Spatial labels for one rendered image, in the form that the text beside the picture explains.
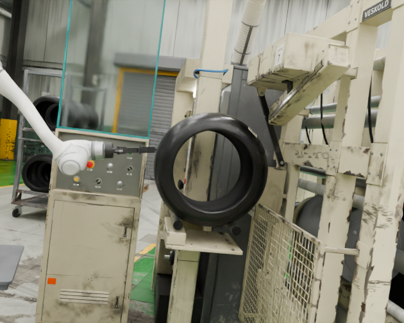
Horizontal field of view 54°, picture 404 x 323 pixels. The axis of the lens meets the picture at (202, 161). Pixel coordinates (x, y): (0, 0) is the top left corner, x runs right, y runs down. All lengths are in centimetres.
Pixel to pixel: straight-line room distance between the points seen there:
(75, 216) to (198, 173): 81
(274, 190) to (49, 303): 151
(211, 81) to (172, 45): 943
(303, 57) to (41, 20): 1216
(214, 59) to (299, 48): 67
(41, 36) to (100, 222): 1120
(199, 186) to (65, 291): 106
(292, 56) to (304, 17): 974
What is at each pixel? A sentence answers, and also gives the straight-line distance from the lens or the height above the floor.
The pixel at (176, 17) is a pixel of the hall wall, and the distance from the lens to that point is 1182.
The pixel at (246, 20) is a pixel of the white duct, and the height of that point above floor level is 211.
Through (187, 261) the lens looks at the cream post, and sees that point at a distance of 230.
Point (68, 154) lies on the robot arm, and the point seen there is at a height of 117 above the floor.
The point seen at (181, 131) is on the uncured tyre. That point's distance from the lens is 183.
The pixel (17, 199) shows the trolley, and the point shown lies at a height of 23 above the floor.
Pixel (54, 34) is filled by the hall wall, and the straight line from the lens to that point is 1316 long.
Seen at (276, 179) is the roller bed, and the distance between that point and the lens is 223.
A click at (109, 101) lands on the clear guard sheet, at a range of 247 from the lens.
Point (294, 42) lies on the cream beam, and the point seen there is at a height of 174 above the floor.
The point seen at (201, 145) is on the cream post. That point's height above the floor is 128.
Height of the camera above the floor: 130
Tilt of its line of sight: 3 degrees down
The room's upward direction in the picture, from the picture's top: 7 degrees clockwise
